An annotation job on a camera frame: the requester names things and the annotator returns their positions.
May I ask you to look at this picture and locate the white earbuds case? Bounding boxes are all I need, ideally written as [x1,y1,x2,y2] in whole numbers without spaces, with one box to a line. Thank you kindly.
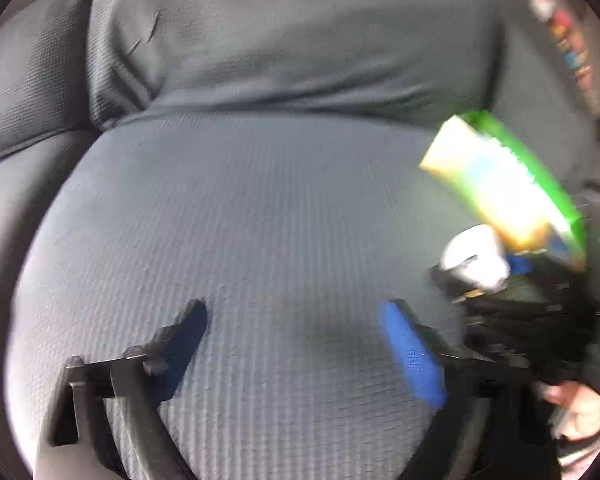
[439,224,512,292]

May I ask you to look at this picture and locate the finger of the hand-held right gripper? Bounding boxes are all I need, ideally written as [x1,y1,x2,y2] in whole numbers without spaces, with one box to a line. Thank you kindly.
[506,256,587,302]
[429,269,589,382]

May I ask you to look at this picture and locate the person's right hand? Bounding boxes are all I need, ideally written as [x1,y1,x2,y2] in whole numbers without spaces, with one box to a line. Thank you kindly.
[544,379,600,442]

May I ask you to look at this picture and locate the green holographic box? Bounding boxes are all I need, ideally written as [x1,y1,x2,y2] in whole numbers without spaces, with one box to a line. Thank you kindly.
[419,110,589,272]

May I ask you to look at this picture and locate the colourful plush toys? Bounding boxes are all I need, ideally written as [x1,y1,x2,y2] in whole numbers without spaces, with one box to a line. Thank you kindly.
[524,0,597,83]

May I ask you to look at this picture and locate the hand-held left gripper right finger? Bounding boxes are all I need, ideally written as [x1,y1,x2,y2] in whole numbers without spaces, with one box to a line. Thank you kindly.
[379,299,562,480]

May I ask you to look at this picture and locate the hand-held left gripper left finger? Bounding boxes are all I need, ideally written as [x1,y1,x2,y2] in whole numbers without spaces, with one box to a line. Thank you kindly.
[34,299,209,480]

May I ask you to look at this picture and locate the grey sofa cushion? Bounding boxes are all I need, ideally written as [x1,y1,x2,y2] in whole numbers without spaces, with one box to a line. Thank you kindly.
[86,0,513,130]

